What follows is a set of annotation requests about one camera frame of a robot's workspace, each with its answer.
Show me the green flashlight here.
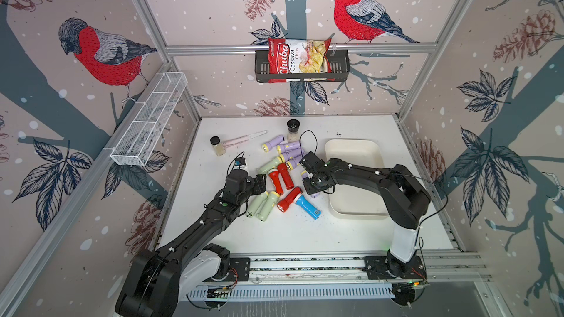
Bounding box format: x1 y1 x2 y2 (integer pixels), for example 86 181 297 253
256 156 283 174
246 192 269 218
256 192 280 222

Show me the blue flashlight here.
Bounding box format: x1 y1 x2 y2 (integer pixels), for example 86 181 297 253
295 195 322 220

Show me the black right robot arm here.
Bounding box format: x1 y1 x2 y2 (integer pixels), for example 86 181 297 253
300 152 431 277

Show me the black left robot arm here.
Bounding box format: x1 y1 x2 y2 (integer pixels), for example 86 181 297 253
115 169 267 316

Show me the cream plastic storage tray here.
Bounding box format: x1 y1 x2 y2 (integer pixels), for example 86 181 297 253
325 139 389 220

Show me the red flashlight white head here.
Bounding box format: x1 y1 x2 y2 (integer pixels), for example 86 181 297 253
268 169 284 196

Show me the green flashlight under purple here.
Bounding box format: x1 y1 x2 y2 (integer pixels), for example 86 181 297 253
256 156 283 174

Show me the purple flashlight top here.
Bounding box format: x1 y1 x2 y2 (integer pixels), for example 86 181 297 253
261 135 285 153

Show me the small glass spice bottle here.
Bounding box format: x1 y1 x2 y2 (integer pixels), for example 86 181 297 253
210 136 226 156

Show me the black-top pepper grinder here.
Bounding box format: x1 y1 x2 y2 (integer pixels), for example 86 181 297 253
286 119 301 142

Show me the red cassava chips bag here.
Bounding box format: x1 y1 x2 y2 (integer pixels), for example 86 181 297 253
268 38 332 75

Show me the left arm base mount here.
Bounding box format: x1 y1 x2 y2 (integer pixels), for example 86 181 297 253
182 244 251 283

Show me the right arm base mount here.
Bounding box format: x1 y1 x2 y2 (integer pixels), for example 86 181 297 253
363 252 427 280

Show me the white wire mesh shelf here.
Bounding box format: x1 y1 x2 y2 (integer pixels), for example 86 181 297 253
110 72 187 167

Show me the black wall basket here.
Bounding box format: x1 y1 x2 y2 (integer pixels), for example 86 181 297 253
255 50 350 83

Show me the aluminium front rail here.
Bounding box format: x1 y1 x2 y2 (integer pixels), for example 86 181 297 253
225 249 493 285

